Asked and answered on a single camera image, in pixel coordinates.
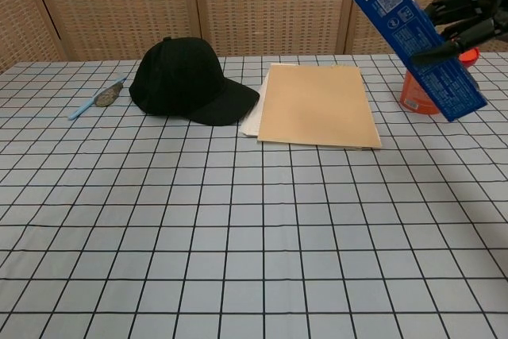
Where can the blue toothpaste box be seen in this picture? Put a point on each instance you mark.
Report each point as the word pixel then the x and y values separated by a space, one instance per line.
pixel 401 25

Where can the white paper sheets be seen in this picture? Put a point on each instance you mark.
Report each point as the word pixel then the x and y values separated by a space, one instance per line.
pixel 250 126

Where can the tan paper folder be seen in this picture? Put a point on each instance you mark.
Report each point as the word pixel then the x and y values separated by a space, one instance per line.
pixel 317 109

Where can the light blue toothbrush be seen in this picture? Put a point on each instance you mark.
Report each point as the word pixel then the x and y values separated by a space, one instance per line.
pixel 85 108

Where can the blue checked tablecloth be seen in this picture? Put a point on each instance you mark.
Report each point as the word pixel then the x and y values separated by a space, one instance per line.
pixel 198 236

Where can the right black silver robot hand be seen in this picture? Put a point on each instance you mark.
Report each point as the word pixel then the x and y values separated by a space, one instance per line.
pixel 480 25

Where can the orange lidded cup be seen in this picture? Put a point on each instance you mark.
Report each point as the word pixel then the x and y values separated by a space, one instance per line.
pixel 414 95

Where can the black baseball cap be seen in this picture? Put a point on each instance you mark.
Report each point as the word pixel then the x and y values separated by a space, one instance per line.
pixel 190 77

